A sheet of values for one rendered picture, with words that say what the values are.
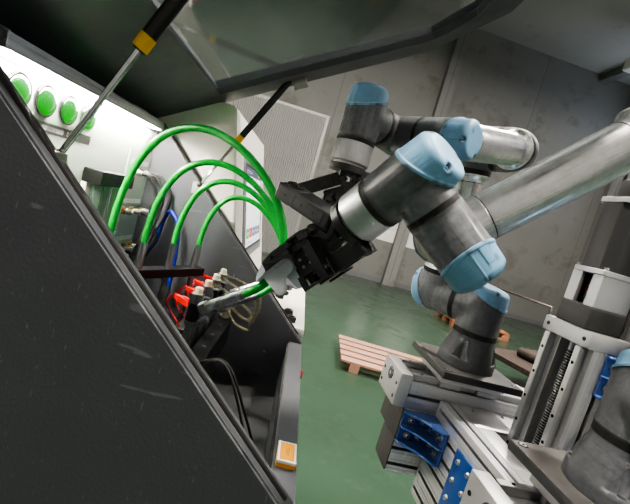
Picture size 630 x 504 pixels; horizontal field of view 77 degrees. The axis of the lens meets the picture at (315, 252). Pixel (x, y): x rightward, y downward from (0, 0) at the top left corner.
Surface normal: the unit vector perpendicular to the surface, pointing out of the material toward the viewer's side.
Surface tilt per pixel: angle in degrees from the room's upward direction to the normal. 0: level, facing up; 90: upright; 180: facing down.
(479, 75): 90
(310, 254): 103
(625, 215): 90
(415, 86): 90
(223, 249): 90
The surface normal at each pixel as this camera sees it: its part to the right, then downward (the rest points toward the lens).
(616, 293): 0.11, 0.14
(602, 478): -0.71, -0.46
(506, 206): -0.18, 0.00
